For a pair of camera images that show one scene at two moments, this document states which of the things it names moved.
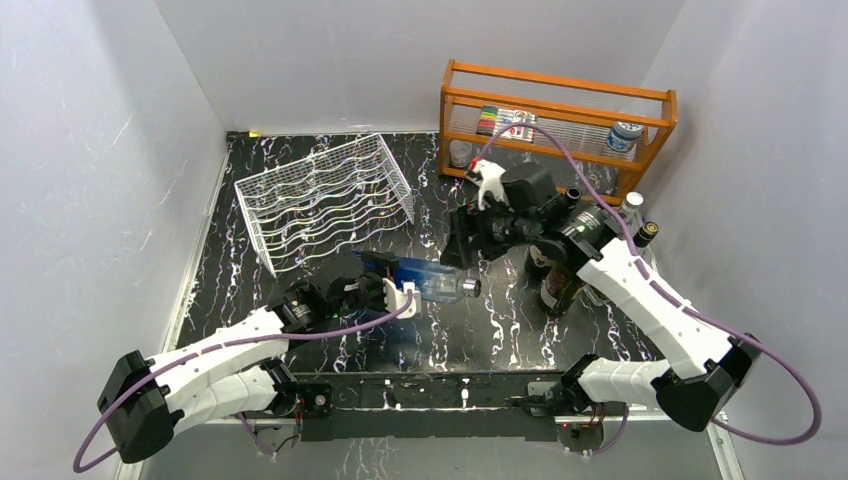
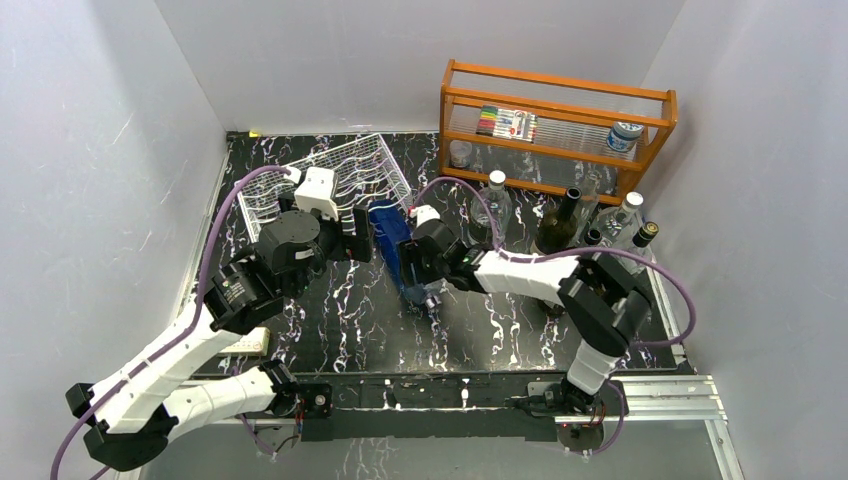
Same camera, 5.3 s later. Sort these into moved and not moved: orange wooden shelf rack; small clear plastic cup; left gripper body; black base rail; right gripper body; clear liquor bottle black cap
Moved: left gripper body; right gripper body
Not moved: black base rail; orange wooden shelf rack; clear liquor bottle black cap; small clear plastic cup
